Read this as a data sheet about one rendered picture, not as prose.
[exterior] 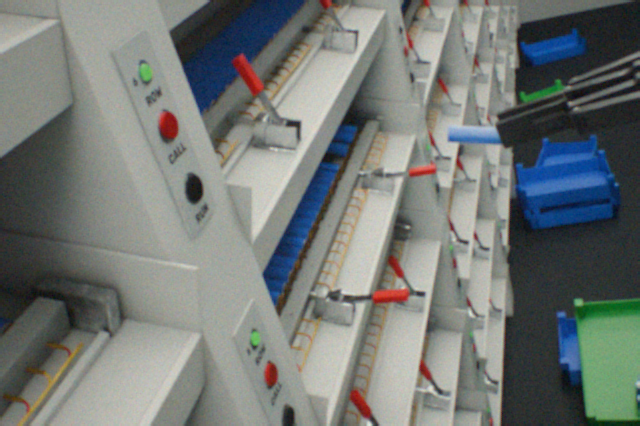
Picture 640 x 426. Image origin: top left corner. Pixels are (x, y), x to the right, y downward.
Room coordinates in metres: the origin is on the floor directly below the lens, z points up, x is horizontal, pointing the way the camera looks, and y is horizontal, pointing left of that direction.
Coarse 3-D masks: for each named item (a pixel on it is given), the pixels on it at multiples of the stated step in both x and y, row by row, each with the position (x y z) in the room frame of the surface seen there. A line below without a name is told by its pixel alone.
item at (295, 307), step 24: (360, 144) 0.94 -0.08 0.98; (384, 144) 0.96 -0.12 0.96; (360, 168) 0.87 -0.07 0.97; (336, 192) 0.81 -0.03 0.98; (336, 216) 0.76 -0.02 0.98; (336, 240) 0.72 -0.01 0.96; (312, 264) 0.66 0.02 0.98; (312, 288) 0.63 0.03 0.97; (288, 312) 0.59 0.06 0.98; (288, 336) 0.55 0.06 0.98
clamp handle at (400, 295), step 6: (342, 294) 0.60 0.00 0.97; (372, 294) 0.60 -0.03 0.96; (378, 294) 0.59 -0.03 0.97; (384, 294) 0.59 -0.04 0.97; (390, 294) 0.59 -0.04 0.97; (396, 294) 0.58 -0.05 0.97; (402, 294) 0.58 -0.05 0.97; (408, 294) 0.58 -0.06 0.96; (342, 300) 0.60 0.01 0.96; (348, 300) 0.60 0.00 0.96; (354, 300) 0.60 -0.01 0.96; (360, 300) 0.60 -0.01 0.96; (366, 300) 0.59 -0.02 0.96; (372, 300) 0.59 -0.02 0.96; (378, 300) 0.59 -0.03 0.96; (384, 300) 0.58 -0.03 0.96; (390, 300) 0.58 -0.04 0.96; (396, 300) 0.58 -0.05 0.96; (402, 300) 0.58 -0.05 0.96
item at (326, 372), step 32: (384, 128) 1.03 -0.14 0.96; (416, 128) 1.01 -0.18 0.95; (384, 160) 0.93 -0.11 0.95; (320, 224) 0.78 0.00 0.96; (352, 224) 0.78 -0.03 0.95; (384, 224) 0.77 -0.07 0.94; (352, 256) 0.71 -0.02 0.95; (384, 256) 0.76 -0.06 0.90; (352, 288) 0.65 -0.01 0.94; (320, 320) 0.60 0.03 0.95; (320, 352) 0.56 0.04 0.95; (352, 352) 0.57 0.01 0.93; (320, 384) 0.52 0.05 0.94; (320, 416) 0.45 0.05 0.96
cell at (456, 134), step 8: (448, 128) 0.69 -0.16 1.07; (456, 128) 0.69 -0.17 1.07; (464, 128) 0.69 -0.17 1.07; (472, 128) 0.68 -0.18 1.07; (480, 128) 0.68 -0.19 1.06; (488, 128) 0.68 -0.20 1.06; (448, 136) 0.69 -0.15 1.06; (456, 136) 0.68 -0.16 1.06; (464, 136) 0.68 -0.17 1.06; (472, 136) 0.68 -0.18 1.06; (480, 136) 0.68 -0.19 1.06; (488, 136) 0.67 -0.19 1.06; (496, 136) 0.67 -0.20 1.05; (488, 144) 0.68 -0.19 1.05; (496, 144) 0.67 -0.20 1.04
